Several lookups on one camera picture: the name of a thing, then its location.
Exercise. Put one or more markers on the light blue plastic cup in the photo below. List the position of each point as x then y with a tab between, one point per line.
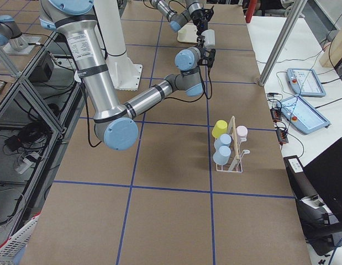
222	140

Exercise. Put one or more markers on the beige paper cup tray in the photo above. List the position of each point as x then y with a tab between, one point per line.
191	30

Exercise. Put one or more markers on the blue teach pendant near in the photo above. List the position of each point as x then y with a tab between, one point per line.
302	115

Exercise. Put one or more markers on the aluminium frame post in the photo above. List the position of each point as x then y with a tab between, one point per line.
281	40

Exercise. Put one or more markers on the blue teach pendant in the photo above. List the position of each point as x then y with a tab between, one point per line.
305	81
302	115

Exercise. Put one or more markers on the grey plastic cup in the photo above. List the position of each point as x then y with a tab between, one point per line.
209	38

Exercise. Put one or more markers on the brown paper table mat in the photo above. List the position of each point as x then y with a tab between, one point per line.
162	201

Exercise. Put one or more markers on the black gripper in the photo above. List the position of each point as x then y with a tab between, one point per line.
200	42
200	20

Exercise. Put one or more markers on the pale green plastic cup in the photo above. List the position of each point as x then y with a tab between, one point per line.
181	36

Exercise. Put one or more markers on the pink plastic cup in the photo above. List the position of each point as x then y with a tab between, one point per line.
242	133

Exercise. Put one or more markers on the white wire cup rack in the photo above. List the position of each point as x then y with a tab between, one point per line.
234	164

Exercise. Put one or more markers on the yellow plastic cup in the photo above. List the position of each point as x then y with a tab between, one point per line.
220	127

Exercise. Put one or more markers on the blue teach pendant far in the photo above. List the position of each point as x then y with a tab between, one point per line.
305	81

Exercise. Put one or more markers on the black laptop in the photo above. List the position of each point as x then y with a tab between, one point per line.
325	175

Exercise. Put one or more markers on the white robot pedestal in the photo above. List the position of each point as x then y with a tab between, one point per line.
110	39

